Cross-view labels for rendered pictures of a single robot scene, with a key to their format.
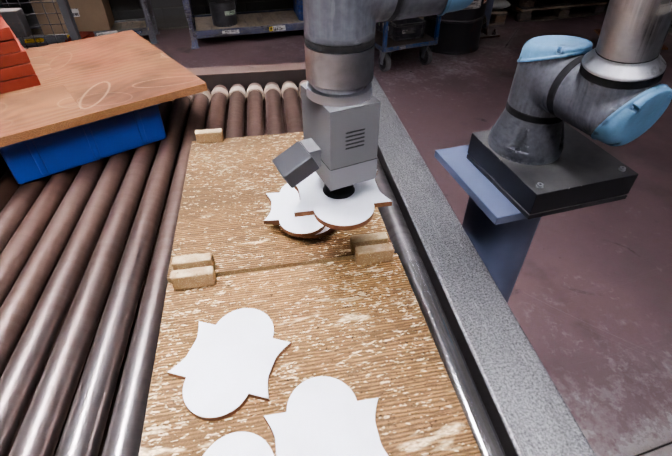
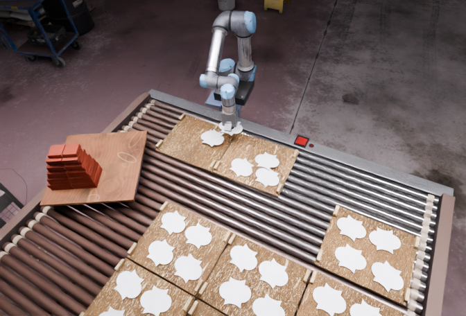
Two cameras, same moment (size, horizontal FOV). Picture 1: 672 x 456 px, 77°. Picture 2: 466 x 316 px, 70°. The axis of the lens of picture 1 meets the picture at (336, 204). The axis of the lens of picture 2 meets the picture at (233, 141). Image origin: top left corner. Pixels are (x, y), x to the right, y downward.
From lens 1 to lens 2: 1.59 m
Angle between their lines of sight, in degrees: 37
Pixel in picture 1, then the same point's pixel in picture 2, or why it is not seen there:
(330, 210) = (235, 131)
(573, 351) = not seen: hidden behind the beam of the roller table
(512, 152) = not seen: hidden behind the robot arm
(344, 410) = (263, 156)
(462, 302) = (256, 131)
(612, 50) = (245, 65)
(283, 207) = (210, 141)
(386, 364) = (260, 147)
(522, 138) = not seen: hidden behind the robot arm
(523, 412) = (280, 137)
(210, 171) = (176, 150)
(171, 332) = (227, 174)
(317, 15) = (229, 102)
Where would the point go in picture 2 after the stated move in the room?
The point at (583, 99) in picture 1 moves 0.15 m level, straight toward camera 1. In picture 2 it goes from (243, 75) to (252, 88)
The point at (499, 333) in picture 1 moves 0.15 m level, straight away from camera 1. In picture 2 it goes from (266, 130) to (257, 116)
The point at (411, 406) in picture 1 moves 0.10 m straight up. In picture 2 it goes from (269, 149) to (270, 138)
